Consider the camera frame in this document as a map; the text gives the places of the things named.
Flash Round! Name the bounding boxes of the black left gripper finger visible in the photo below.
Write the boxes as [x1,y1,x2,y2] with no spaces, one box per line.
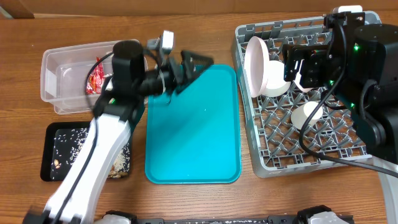
[181,50,214,67]
[175,67,210,94]

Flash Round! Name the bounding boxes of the pink small bowl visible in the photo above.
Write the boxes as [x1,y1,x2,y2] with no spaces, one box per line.
[294,72,312,93]

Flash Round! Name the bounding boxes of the teal plastic tray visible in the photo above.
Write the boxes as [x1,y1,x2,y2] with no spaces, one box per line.
[145,65,242,184]

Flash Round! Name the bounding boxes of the pink plate with food scraps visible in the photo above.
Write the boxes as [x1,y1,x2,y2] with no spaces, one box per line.
[244,36,269,98]

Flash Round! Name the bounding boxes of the black plastic tray bin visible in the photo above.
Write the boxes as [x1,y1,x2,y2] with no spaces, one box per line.
[40,121,132,182]

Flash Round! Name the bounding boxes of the grey dishwasher rack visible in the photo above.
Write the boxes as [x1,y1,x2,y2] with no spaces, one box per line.
[232,11,383,178]

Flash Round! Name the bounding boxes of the white paper cup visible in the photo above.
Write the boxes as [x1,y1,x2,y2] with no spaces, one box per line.
[290,101,323,129]

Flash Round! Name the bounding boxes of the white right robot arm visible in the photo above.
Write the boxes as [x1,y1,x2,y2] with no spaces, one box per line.
[282,6,397,223]

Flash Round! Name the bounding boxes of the white bowl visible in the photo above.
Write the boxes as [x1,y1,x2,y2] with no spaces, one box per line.
[263,60,291,97]

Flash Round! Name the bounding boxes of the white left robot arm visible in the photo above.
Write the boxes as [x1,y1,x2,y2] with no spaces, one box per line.
[23,40,214,223]

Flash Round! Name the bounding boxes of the clear plastic bin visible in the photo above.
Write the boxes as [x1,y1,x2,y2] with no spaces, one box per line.
[40,39,149,115]

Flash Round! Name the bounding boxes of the food scraps in black bin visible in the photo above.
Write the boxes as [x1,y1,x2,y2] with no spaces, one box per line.
[50,128,131,181]

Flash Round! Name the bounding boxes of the red snack wrapper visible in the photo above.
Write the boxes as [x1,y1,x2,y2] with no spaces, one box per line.
[86,62,105,95]

